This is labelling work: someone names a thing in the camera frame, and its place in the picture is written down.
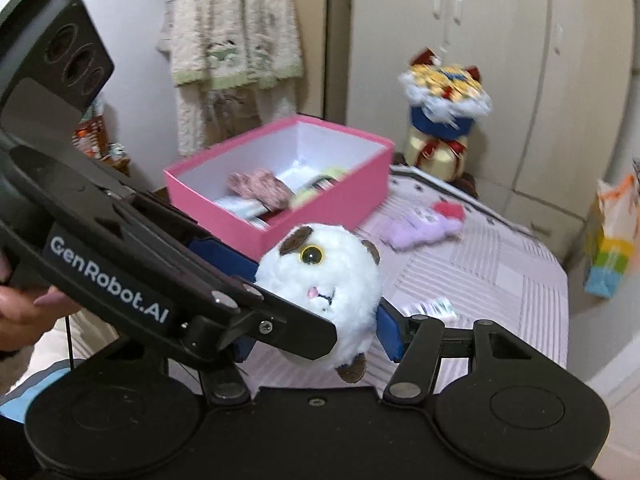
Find person's left hand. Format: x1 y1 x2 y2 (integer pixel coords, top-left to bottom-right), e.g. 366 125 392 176
0 250 83 352

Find pink cardboard box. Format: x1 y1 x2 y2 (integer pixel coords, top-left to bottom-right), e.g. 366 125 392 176
164 115 396 262

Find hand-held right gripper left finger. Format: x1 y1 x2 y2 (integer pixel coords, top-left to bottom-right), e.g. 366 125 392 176
201 362 252 407

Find pink floral scrunchie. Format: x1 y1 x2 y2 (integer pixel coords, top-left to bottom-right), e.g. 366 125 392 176
227 170 297 209

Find purple plush toy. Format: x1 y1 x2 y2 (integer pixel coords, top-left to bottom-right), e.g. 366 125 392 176
379 207 462 249

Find beige wardrobe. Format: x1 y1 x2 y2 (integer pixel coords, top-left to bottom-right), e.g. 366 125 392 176
327 0 632 261

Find white round plush toy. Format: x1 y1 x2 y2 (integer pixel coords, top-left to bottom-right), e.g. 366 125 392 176
254 223 384 383

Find light green soft item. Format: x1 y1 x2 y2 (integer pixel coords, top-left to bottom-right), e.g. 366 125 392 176
287 166 351 207

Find yellow flower bouquet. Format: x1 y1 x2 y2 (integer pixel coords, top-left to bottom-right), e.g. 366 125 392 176
398 47 493 182

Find colourful gift bag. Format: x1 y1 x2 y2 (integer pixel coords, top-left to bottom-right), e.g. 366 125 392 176
582 174 640 299

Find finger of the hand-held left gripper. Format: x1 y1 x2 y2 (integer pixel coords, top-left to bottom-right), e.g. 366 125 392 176
187 236 261 283
182 284 339 365

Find white purple cream tube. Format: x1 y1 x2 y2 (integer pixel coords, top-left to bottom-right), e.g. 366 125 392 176
404 297 457 319

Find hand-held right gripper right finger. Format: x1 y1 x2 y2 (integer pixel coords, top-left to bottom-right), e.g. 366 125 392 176
376 299 548 403

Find fuzzy cream cardigan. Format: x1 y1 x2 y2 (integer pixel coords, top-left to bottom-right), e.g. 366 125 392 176
156 0 305 158

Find pink fabric piece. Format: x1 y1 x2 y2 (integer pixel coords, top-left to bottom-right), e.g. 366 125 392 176
431 199 467 222

